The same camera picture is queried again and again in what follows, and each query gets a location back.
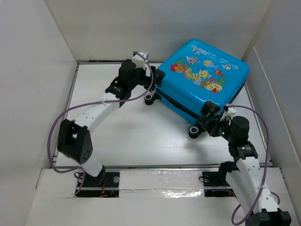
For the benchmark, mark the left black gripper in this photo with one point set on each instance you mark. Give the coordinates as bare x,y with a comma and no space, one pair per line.
146,81

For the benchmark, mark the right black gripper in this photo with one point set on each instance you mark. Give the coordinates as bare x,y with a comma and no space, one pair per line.
212,127

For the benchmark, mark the blue hard-shell suitcase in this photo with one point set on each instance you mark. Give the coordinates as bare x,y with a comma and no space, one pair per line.
198,81

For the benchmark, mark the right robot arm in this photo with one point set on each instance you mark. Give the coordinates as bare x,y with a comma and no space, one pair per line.
245,176

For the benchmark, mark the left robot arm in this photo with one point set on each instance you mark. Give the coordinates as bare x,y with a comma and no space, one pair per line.
74,139

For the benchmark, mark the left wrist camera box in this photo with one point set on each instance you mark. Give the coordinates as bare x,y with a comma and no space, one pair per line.
139,59

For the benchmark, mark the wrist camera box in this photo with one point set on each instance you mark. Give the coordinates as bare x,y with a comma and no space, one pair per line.
228,113
139,59

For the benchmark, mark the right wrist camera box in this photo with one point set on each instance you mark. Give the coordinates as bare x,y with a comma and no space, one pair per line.
228,113

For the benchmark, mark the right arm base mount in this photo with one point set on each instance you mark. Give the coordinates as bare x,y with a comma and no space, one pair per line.
214,185

